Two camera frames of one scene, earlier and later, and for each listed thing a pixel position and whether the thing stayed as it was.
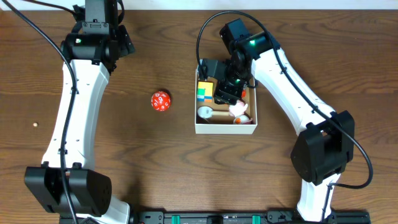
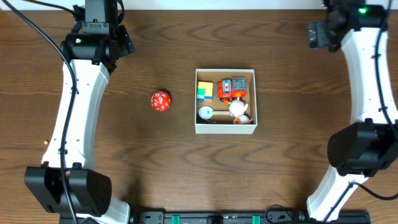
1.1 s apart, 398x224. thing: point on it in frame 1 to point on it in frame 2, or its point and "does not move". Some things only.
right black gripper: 227,94 to 320,34
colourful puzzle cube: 204,91 does not move
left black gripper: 94,25 does not move
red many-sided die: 160,101 does not move
